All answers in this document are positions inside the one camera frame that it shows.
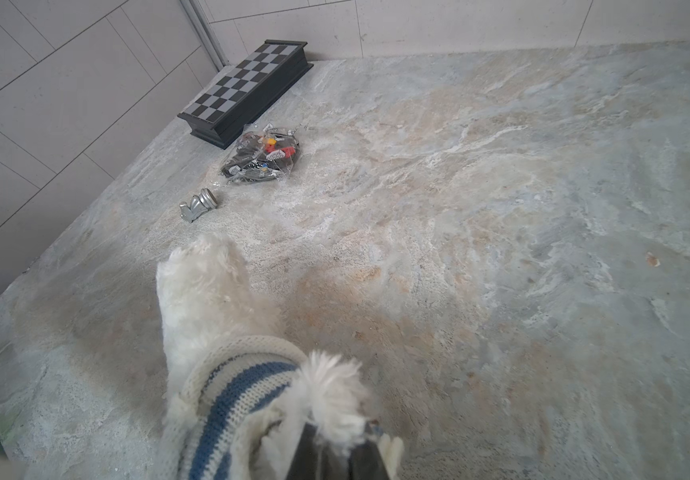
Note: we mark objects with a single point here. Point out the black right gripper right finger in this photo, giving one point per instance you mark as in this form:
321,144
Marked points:
366,463

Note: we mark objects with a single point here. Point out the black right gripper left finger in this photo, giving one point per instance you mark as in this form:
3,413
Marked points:
310,458

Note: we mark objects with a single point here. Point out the blue white striped shirt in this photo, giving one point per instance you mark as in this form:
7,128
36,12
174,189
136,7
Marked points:
216,421

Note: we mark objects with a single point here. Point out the white teddy bear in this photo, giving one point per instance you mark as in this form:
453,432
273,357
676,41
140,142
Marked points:
205,296

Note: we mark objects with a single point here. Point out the small silver chess piece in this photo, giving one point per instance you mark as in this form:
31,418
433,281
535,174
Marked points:
199,204

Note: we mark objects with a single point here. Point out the clear bag of toy bricks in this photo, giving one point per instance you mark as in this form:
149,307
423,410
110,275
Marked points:
262,154

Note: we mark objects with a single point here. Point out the folded black white chessboard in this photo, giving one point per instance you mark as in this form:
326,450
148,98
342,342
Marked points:
237,99

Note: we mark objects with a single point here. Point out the aluminium corner post left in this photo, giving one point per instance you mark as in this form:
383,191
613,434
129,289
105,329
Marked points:
198,19

